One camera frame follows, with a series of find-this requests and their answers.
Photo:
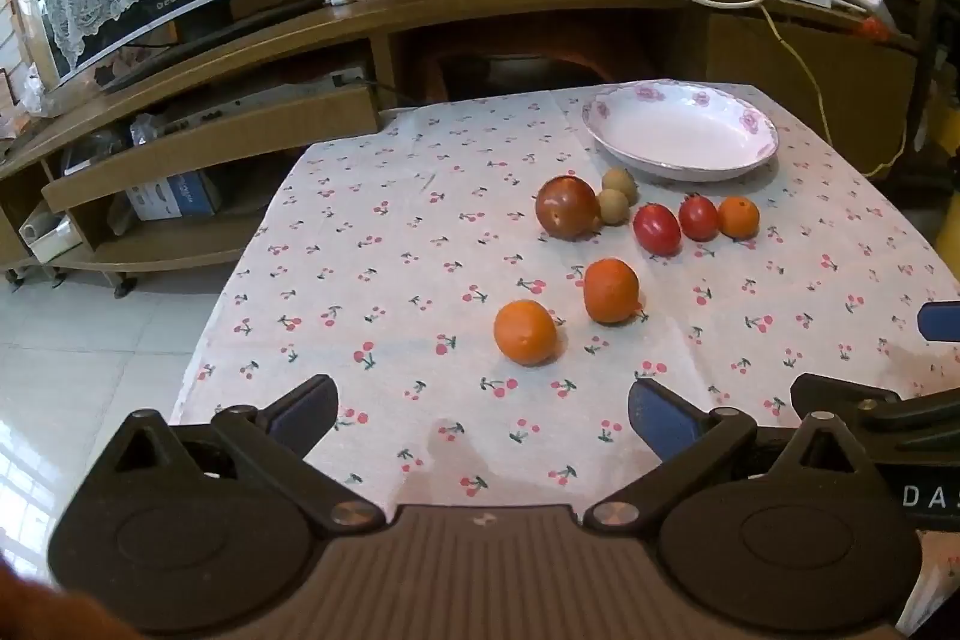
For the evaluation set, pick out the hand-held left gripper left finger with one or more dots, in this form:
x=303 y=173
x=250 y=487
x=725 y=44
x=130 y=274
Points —
x=306 y=413

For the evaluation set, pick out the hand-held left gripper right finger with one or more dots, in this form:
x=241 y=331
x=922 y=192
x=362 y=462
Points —
x=661 y=419

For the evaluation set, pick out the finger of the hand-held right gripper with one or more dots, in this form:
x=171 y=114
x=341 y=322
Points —
x=942 y=322
x=844 y=394

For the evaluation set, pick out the red tomato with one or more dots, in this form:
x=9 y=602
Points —
x=657 y=228
x=699 y=218

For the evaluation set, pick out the small orange with stem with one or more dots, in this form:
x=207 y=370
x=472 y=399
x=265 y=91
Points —
x=739 y=218

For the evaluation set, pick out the small green fruit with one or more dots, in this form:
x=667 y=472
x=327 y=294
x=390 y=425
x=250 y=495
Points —
x=612 y=208
x=620 y=183

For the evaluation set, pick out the white floral plate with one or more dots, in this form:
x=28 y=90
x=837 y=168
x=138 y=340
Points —
x=675 y=130

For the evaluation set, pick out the cherry print tablecloth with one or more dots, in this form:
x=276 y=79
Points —
x=420 y=250

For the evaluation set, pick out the blue and white box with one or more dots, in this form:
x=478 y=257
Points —
x=176 y=197

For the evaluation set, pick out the wooden television stand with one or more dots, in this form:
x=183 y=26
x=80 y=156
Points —
x=225 y=139

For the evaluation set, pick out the red plastic thing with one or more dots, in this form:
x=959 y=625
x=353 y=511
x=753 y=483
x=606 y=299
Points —
x=876 y=29

